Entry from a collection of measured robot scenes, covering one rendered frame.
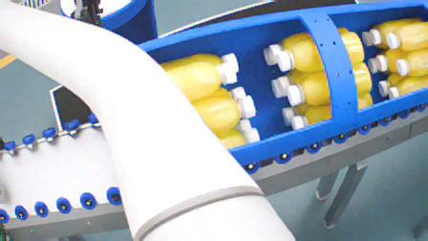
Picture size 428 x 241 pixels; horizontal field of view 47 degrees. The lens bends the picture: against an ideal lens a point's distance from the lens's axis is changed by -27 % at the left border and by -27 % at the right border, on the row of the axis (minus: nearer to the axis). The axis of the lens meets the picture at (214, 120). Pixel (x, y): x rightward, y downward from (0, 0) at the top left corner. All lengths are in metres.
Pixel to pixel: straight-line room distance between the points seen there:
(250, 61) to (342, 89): 0.30
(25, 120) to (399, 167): 1.76
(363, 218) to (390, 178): 0.23
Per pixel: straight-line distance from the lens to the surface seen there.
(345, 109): 1.22
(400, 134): 1.55
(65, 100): 2.46
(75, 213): 1.40
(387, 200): 2.42
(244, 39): 1.38
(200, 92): 1.19
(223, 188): 0.39
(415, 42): 1.35
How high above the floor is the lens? 2.20
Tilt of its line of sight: 63 degrees down
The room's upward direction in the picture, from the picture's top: 4 degrees counter-clockwise
